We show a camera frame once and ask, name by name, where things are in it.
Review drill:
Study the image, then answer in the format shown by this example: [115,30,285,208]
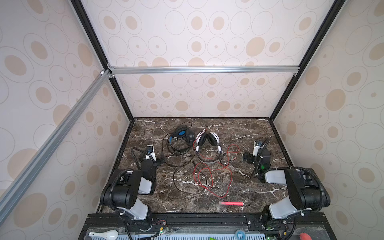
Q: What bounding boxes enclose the black blue headphones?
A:
[167,124,196,155]

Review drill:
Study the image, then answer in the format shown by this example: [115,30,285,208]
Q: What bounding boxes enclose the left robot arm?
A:
[100,145,165,227]

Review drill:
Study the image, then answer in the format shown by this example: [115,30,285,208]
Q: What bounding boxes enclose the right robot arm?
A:
[243,147,331,225]

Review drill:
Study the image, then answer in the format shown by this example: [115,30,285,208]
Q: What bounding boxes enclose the white red headphones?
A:
[194,128,223,164]

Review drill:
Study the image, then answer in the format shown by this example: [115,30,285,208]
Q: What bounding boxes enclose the pink marker pen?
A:
[219,202,244,206]

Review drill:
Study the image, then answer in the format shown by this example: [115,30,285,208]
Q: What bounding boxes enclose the white spoon-shaped tool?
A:
[88,230,119,240]

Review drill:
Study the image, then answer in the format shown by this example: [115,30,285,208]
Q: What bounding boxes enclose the blue round cap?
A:
[235,230,246,240]

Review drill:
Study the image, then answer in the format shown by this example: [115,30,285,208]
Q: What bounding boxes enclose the red round object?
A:
[299,233,312,240]

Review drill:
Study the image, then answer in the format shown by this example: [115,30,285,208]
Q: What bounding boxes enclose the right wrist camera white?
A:
[253,141,263,157]

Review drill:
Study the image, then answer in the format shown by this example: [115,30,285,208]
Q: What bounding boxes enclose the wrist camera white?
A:
[253,141,263,157]
[146,145,157,163]

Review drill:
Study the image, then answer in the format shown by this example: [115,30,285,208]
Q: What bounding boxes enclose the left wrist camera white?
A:
[146,145,157,163]

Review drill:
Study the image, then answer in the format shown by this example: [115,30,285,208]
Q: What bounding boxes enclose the red headphone cable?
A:
[192,143,242,199]

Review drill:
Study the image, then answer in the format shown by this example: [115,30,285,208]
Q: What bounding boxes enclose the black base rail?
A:
[78,213,337,240]

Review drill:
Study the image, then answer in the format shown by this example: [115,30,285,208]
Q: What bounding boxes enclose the horizontal aluminium rail back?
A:
[110,66,300,75]

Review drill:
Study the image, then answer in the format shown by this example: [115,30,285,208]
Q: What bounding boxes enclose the aluminium rail left wall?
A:
[1,70,111,224]

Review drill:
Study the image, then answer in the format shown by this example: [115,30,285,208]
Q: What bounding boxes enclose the black frame post right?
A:
[270,0,346,123]

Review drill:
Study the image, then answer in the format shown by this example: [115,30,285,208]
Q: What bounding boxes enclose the black frame post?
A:
[270,0,346,123]
[71,0,134,121]

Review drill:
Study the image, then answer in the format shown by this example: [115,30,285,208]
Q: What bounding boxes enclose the black frame post left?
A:
[71,0,134,121]

